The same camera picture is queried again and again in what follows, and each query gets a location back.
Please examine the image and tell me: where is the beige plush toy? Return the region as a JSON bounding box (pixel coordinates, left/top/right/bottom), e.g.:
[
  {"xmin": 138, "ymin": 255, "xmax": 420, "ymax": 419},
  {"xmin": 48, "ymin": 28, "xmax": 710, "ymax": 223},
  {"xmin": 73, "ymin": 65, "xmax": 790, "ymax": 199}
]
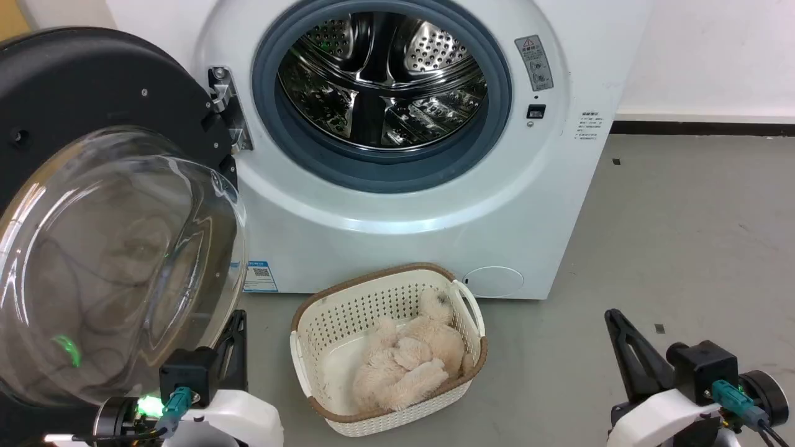
[{"xmin": 352, "ymin": 287, "xmax": 467, "ymax": 414}]

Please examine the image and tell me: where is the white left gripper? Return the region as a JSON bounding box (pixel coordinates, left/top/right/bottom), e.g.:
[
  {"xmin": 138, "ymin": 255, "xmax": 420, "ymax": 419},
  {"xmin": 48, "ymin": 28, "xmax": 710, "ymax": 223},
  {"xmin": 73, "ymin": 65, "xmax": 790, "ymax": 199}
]
[{"xmin": 166, "ymin": 309, "xmax": 285, "ymax": 447}]

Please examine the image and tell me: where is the white front-load washing machine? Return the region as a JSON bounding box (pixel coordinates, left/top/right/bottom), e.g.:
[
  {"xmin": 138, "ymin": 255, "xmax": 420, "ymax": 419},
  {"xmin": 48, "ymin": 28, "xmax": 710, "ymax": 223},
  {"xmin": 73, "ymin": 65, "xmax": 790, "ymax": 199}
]
[{"xmin": 106, "ymin": 0, "xmax": 653, "ymax": 300}]

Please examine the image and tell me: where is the steel washing drum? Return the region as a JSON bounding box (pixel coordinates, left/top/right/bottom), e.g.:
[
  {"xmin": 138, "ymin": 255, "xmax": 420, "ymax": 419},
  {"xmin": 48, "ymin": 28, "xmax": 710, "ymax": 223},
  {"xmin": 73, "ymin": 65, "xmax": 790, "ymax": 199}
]
[{"xmin": 278, "ymin": 11, "xmax": 489, "ymax": 150}]

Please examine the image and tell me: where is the black glass washer door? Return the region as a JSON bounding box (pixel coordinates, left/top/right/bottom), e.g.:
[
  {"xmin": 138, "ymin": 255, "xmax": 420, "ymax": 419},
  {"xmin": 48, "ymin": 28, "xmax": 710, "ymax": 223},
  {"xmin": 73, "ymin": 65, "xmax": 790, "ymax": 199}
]
[{"xmin": 0, "ymin": 26, "xmax": 249, "ymax": 447}]

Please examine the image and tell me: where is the dark wall baseboard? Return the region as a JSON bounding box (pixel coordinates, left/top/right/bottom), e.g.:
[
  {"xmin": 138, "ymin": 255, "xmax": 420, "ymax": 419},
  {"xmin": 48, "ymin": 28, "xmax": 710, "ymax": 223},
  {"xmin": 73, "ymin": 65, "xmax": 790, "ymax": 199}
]
[{"xmin": 611, "ymin": 120, "xmax": 795, "ymax": 138}]

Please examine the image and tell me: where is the white text sticker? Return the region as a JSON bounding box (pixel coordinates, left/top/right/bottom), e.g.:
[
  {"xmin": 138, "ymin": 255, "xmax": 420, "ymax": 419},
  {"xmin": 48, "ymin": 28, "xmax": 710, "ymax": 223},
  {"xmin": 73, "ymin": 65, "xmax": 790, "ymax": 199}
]
[{"xmin": 575, "ymin": 112, "xmax": 601, "ymax": 142}]

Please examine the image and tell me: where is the teal-plug right gripper cable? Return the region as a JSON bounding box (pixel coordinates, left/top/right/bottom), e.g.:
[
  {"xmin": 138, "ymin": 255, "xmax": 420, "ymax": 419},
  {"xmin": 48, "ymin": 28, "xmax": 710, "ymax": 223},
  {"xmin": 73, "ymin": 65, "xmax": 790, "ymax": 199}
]
[{"xmin": 712, "ymin": 379, "xmax": 795, "ymax": 447}]

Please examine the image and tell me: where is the grey warning sticker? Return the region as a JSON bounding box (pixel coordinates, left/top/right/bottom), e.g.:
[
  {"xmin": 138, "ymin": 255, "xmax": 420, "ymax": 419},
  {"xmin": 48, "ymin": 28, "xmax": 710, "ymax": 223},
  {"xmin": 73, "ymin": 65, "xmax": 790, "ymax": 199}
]
[{"xmin": 514, "ymin": 35, "xmax": 555, "ymax": 93}]

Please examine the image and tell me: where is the round white filter cover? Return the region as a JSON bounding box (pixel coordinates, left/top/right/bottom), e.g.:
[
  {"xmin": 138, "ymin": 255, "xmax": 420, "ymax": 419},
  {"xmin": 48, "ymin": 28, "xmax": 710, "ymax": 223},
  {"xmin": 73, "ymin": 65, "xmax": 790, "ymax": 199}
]
[{"xmin": 463, "ymin": 266, "xmax": 525, "ymax": 299}]

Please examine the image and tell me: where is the blue QR label sticker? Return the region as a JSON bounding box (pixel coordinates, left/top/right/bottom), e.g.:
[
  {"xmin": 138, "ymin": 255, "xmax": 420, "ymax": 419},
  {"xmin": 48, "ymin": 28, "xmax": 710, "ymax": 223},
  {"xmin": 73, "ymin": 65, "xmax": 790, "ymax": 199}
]
[{"xmin": 243, "ymin": 260, "xmax": 279, "ymax": 293}]

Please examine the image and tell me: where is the metal door hinge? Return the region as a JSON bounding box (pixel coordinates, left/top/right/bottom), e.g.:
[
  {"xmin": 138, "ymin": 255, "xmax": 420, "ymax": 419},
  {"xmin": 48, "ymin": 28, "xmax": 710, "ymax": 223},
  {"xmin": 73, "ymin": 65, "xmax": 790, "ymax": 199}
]
[{"xmin": 208, "ymin": 65, "xmax": 254, "ymax": 153}]

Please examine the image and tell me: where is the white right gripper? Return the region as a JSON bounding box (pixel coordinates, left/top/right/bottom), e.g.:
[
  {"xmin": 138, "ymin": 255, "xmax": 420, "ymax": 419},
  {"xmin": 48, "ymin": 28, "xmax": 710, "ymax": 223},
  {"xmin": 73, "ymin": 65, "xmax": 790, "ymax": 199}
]
[{"xmin": 605, "ymin": 308, "xmax": 726, "ymax": 447}]

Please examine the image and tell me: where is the washer drum opening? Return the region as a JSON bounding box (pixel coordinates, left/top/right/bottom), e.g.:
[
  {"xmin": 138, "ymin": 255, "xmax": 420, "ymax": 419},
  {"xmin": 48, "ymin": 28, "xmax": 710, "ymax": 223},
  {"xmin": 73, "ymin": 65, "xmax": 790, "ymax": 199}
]
[{"xmin": 252, "ymin": 0, "xmax": 514, "ymax": 194}]

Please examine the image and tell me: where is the white plastic laundry basket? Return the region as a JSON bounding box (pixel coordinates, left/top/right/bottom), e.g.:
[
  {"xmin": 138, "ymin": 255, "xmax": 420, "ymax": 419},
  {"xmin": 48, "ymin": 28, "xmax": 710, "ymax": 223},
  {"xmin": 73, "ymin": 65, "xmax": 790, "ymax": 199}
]
[{"xmin": 289, "ymin": 263, "xmax": 489, "ymax": 438}]

